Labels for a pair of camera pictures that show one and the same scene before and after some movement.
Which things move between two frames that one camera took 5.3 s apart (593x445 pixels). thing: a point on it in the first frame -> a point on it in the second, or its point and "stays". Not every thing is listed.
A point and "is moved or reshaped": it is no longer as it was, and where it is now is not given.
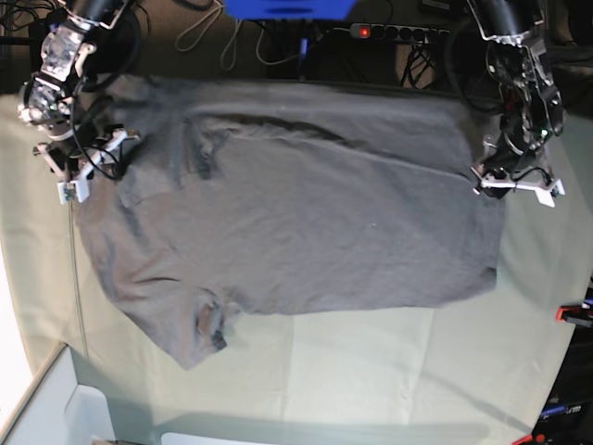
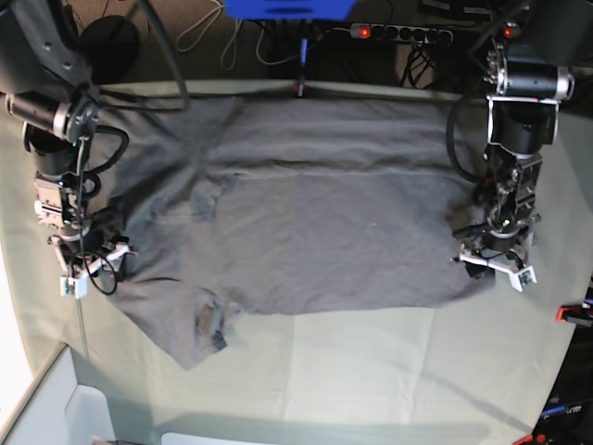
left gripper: [78, 153] -> [93, 244]
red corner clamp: [529, 438] stays
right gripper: [503, 171] -> [501, 241]
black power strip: [398, 32] stays
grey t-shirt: [245, 197] is moved or reshaped
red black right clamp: [581, 314] stays
